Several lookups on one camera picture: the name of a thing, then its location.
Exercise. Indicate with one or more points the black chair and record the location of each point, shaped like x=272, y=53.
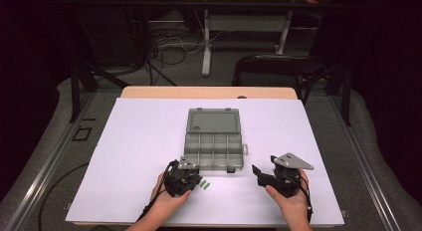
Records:
x=278, y=70

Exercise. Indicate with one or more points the person's left hand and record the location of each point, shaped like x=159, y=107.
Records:
x=169, y=204

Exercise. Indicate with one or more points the white table cover sheet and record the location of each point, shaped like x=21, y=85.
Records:
x=132, y=151

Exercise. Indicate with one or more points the black metal stand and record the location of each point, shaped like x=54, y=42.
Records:
x=75, y=91
x=346, y=98

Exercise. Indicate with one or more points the desk with white metal legs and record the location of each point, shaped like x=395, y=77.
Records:
x=245, y=23

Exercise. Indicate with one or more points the person's right hand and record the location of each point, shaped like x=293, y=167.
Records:
x=292, y=206

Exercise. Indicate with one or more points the grey transparent compartment box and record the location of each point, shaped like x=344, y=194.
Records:
x=214, y=148

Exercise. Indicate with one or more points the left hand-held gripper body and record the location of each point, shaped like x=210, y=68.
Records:
x=179, y=181

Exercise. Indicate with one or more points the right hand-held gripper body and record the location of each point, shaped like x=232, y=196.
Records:
x=287, y=178

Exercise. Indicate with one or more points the small green plastic piece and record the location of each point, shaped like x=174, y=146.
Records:
x=207, y=186
x=202, y=183

